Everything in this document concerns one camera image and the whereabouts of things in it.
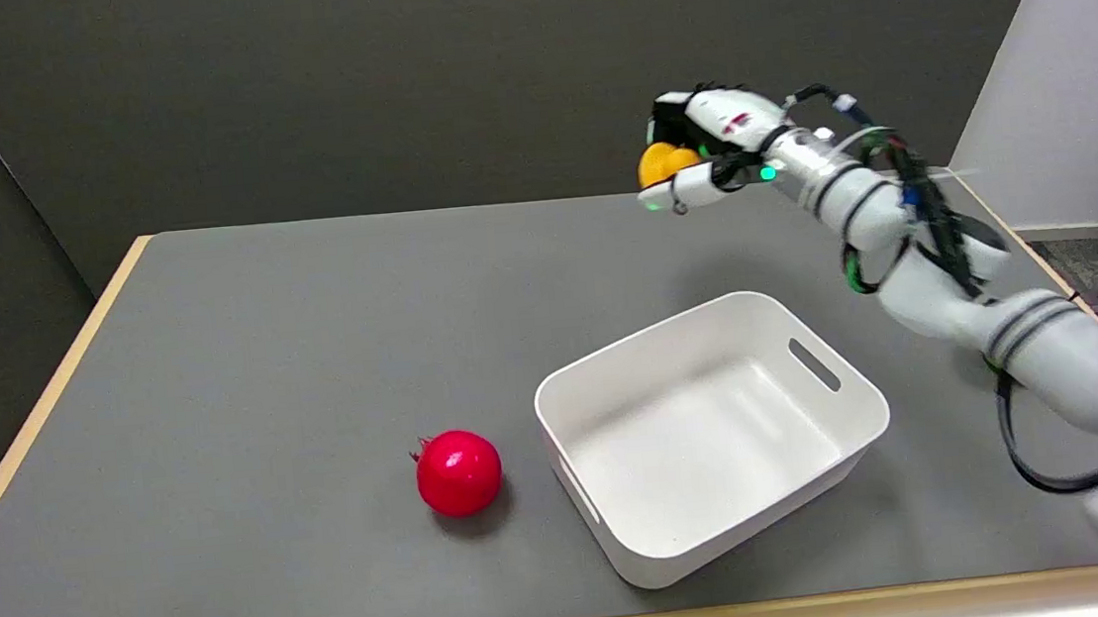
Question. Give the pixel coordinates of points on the white plastic box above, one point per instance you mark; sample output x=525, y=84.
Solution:
x=714, y=433

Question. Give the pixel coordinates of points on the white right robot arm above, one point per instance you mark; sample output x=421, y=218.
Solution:
x=966, y=302

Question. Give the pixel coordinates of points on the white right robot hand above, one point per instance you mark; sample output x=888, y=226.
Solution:
x=724, y=124

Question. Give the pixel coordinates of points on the orange fruit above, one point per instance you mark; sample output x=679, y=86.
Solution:
x=664, y=163

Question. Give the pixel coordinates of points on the red pomegranate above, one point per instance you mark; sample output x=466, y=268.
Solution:
x=459, y=472

